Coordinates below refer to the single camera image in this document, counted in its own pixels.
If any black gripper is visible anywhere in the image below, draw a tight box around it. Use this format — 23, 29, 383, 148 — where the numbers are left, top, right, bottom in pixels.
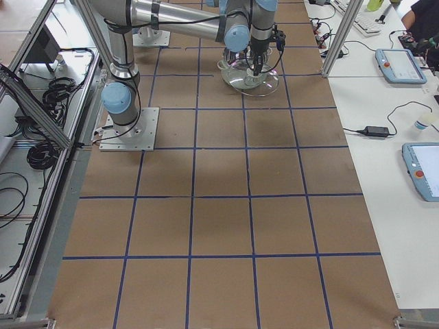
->
250, 37, 271, 75

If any glass pot lid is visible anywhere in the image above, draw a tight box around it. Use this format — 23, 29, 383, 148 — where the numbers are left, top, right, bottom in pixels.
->
217, 59, 279, 97

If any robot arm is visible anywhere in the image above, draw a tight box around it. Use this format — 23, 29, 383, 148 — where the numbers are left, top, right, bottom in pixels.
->
131, 1, 226, 42
89, 1, 285, 97

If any pale green cooking pot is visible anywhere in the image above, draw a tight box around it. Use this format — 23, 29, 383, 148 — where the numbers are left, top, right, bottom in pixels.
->
217, 48, 272, 88

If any white keyboard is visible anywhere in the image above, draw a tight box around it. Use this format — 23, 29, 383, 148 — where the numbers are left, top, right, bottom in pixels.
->
331, 0, 382, 37

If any black power brick on table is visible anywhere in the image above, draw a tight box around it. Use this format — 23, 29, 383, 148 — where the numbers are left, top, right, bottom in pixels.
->
357, 125, 391, 138

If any blue teach pendant far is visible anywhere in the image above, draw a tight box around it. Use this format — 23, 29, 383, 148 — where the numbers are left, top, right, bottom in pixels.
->
375, 49, 427, 84

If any blue teach pendant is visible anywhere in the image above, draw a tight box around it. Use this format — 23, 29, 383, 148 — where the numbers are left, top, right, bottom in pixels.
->
375, 49, 427, 84
401, 142, 438, 202

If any paper cup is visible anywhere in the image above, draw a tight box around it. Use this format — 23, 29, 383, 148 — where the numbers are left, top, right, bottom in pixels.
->
414, 112, 435, 130

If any blue teach pendant near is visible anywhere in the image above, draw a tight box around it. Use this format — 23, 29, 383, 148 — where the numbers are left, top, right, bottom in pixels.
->
401, 142, 438, 202

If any aluminium frame post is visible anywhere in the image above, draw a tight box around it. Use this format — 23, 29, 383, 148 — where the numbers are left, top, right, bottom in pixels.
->
322, 0, 363, 77

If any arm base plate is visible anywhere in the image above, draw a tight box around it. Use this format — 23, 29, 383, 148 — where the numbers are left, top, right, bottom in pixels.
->
99, 108, 159, 151
133, 27, 171, 48

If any aluminium side frame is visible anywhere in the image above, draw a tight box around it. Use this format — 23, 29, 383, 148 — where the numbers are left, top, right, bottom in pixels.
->
1, 1, 101, 328

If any coiled black cable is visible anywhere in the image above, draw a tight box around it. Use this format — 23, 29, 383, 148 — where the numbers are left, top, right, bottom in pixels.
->
41, 77, 75, 112

